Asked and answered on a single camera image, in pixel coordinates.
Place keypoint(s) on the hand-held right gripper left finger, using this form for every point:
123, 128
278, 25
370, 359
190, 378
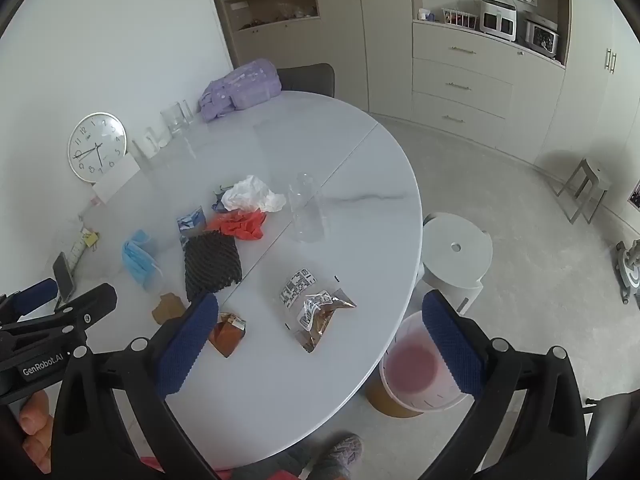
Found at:
187, 345

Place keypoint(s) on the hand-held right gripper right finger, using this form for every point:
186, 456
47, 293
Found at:
452, 345

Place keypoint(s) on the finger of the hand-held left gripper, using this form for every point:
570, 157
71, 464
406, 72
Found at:
30, 296
90, 305

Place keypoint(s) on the brown cardboard piece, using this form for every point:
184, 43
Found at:
169, 309

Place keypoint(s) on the orange brown carton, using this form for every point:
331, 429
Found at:
227, 332

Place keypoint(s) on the white bin with pink liner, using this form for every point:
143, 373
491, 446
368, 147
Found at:
412, 370

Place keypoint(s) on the blue face mask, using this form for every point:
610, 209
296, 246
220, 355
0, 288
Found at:
140, 257

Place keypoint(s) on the black foam net sleeve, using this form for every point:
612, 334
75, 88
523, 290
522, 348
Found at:
212, 265

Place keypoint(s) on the blue and white packet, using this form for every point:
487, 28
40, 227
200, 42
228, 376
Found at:
191, 222

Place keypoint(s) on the white printed wrapper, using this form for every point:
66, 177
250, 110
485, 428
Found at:
297, 287

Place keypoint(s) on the clear wrapper with brown crumbs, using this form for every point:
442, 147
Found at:
320, 317

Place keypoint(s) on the white tissue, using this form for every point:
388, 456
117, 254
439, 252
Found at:
250, 192

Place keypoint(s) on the clear plastic cup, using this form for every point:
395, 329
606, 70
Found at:
307, 210

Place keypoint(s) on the person's left hand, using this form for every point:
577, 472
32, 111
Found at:
35, 417

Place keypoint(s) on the smartphone on stand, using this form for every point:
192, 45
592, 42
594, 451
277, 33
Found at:
65, 277

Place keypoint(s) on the yellow binder clips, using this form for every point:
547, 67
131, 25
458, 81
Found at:
90, 238

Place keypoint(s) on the brown round base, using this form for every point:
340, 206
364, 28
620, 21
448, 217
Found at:
385, 405

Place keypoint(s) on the white round stool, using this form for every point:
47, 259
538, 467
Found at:
455, 247

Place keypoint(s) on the white paper box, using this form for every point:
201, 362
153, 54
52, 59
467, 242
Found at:
116, 180

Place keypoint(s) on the red plastic bag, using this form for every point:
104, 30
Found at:
240, 225

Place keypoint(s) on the dark blue snack packet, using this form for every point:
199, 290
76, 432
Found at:
218, 199

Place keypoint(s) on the person's grey slipper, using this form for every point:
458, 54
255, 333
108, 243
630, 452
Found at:
337, 455

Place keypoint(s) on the clear glass container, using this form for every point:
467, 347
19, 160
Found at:
146, 144

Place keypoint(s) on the grey exercise machine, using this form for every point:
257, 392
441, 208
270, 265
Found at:
630, 270

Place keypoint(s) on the clear drinking glass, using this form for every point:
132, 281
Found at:
171, 120
186, 111

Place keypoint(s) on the beige cabinet drawer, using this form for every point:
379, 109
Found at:
465, 50
455, 119
460, 86

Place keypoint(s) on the framed picture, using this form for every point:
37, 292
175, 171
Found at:
635, 194

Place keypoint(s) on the purple backpack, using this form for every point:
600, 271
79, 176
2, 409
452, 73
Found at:
245, 85

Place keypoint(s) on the dark grey chair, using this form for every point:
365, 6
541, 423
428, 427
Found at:
310, 77

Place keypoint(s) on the silver countertop oven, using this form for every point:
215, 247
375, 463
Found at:
540, 35

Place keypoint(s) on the white countertop oven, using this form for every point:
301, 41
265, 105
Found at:
497, 20

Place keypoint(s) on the small white jar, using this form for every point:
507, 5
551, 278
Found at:
425, 15

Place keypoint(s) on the round white wall clock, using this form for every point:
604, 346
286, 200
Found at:
97, 147

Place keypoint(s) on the beige wall cabinet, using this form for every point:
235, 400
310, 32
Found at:
380, 50

